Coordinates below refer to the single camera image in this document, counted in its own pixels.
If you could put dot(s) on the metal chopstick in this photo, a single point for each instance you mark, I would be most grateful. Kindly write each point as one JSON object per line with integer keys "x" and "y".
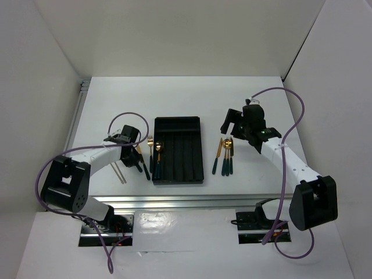
{"x": 119, "y": 173}
{"x": 112, "y": 165}

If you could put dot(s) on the gold spoon green handle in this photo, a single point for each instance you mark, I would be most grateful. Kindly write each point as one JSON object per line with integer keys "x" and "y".
{"x": 159, "y": 146}
{"x": 223, "y": 170}

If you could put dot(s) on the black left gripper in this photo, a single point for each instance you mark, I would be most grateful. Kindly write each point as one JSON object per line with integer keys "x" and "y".
{"x": 135, "y": 159}

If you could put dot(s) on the black cutlery tray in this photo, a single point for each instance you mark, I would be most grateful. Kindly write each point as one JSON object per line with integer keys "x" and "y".
{"x": 182, "y": 157}

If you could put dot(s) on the gold fork green handle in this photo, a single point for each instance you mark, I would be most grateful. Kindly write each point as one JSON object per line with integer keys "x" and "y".
{"x": 227, "y": 146}
{"x": 150, "y": 144}

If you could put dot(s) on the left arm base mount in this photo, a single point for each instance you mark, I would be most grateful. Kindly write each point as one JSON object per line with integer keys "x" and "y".
{"x": 121, "y": 232}

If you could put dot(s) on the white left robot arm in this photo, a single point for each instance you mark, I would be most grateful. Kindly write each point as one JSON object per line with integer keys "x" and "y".
{"x": 67, "y": 183}

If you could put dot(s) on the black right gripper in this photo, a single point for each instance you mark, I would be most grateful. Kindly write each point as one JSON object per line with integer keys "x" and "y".
{"x": 233, "y": 116}

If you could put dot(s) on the aluminium frame rail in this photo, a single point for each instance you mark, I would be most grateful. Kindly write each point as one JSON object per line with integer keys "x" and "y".
{"x": 181, "y": 202}

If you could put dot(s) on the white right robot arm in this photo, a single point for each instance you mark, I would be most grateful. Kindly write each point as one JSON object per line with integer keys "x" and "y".
{"x": 314, "y": 201}

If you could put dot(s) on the gold knife green handle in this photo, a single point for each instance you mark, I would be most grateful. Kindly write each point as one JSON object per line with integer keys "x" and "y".
{"x": 217, "y": 156}
{"x": 231, "y": 156}
{"x": 143, "y": 162}

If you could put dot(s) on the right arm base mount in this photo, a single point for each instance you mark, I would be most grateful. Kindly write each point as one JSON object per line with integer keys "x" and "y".
{"x": 252, "y": 226}

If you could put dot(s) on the metal chopstick left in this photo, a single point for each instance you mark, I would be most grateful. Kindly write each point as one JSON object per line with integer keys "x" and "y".
{"x": 112, "y": 165}

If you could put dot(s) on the metal chopstick right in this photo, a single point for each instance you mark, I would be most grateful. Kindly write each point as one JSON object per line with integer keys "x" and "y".
{"x": 119, "y": 173}

